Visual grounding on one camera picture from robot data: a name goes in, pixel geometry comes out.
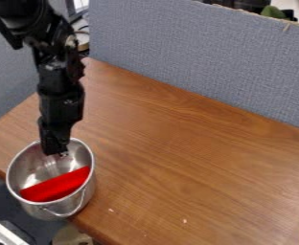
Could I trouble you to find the grey fabric partition panel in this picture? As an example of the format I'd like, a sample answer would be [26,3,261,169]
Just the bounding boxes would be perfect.
[89,0,299,127]

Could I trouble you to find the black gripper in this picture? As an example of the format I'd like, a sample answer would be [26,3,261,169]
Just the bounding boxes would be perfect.
[35,85,86,157]

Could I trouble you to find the round wooden clock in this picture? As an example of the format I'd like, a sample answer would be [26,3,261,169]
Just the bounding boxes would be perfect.
[74,31,89,52]

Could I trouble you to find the red plastic block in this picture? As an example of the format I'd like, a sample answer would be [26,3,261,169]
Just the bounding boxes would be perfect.
[18,167,90,202]

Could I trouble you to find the green object behind partition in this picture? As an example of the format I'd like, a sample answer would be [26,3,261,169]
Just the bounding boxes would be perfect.
[260,6,285,19]

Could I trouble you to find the stainless steel pot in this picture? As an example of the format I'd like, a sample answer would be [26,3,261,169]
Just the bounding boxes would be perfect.
[6,138,95,220]

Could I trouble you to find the white grey equipment corner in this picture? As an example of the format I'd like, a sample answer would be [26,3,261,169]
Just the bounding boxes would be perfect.
[0,213,35,245]

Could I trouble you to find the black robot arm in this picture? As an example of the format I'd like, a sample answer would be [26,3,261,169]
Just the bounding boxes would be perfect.
[0,0,85,155]

